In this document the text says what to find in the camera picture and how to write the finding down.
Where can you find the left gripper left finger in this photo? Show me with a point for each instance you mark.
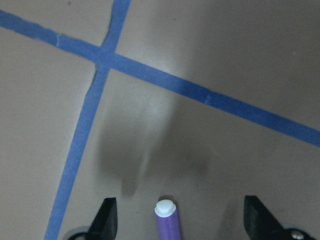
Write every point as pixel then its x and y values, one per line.
pixel 105 223

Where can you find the purple pen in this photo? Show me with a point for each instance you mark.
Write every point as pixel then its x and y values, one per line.
pixel 167 219

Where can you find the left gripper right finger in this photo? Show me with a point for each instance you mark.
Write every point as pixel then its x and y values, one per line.
pixel 260 224

